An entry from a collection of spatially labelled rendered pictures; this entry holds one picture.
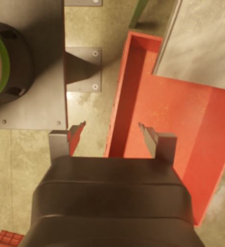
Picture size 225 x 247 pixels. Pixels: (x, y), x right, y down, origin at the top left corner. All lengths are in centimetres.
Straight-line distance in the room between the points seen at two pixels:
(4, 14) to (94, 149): 114
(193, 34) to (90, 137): 109
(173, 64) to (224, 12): 13
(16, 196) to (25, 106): 149
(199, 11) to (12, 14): 34
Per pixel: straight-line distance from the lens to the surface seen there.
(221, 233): 223
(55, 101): 36
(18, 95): 37
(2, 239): 210
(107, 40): 128
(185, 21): 42
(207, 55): 46
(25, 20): 38
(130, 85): 72
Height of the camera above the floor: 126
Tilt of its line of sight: 74 degrees down
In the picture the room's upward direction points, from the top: 179 degrees clockwise
